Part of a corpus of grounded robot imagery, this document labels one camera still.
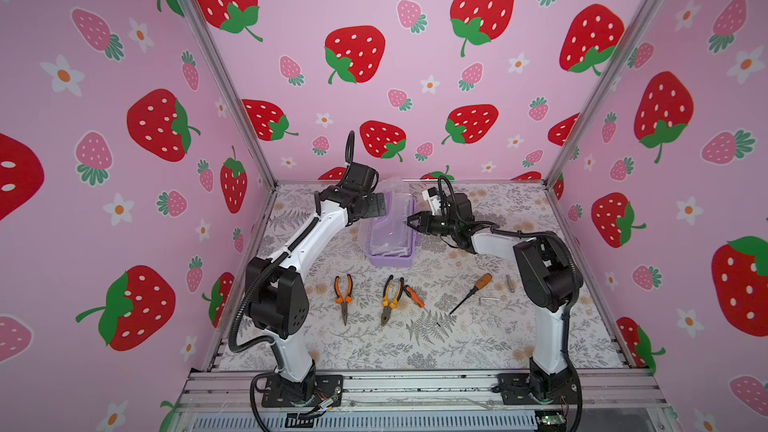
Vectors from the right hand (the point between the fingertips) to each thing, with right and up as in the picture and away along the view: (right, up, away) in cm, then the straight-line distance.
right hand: (403, 221), depth 92 cm
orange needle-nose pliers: (-18, -24, -3) cm, 30 cm away
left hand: (-10, +5, -3) cm, 12 cm away
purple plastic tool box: (-4, -5, -7) cm, 10 cm away
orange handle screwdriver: (+25, -20, 0) cm, 32 cm away
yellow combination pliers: (-4, -25, -4) cm, 26 cm away
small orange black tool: (+3, -22, -2) cm, 23 cm away
